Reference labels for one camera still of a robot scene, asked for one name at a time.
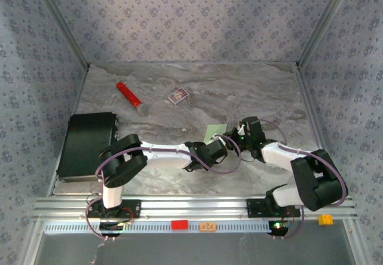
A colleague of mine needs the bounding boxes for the light green paper sheet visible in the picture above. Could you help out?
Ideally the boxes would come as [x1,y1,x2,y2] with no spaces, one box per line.
[203,123,227,145]

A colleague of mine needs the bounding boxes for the small purple card box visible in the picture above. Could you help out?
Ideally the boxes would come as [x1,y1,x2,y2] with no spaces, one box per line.
[167,87,190,105]

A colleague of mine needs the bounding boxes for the red block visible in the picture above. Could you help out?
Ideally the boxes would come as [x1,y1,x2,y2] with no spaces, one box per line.
[171,220,189,232]

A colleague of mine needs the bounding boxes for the red tube with grey cap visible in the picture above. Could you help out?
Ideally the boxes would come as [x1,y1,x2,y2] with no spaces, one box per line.
[115,81,150,117]

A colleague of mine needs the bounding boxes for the yellow toy brick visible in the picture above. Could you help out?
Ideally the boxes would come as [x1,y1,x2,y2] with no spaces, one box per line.
[317,214,334,226]

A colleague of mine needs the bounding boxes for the black case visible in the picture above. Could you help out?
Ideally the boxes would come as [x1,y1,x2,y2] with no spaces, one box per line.
[56,111,120,182]

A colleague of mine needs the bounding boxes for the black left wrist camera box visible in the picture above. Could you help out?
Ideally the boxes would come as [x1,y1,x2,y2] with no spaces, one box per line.
[206,138,228,163]

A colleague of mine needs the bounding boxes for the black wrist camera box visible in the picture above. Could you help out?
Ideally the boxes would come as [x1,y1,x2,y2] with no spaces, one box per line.
[206,138,228,163]
[238,116,266,142]

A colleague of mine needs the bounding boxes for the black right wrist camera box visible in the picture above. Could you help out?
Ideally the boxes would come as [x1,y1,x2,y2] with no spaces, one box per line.
[238,116,266,142]

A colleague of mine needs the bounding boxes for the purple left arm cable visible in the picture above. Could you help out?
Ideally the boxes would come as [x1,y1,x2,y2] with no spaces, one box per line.
[85,134,242,242]

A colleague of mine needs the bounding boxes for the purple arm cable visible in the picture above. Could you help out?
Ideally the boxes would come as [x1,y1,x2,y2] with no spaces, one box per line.
[259,118,348,240]
[85,134,242,242]

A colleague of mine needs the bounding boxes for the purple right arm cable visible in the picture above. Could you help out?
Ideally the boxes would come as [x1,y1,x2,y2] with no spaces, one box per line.
[259,118,348,240]

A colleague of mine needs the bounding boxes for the aluminium mounting rail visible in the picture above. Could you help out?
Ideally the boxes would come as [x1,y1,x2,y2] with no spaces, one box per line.
[29,195,358,221]

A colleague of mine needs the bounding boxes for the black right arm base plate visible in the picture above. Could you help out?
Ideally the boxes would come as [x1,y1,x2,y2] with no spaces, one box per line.
[245,198,302,218]

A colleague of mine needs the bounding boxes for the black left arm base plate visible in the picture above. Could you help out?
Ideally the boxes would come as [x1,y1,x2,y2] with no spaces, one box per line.
[86,199,142,219]

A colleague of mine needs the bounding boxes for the slotted grey cable duct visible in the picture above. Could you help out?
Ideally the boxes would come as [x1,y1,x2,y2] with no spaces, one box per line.
[44,221,272,234]

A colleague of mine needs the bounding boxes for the aluminium frame post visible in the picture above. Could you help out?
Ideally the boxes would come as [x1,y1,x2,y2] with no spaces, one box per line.
[295,0,357,70]

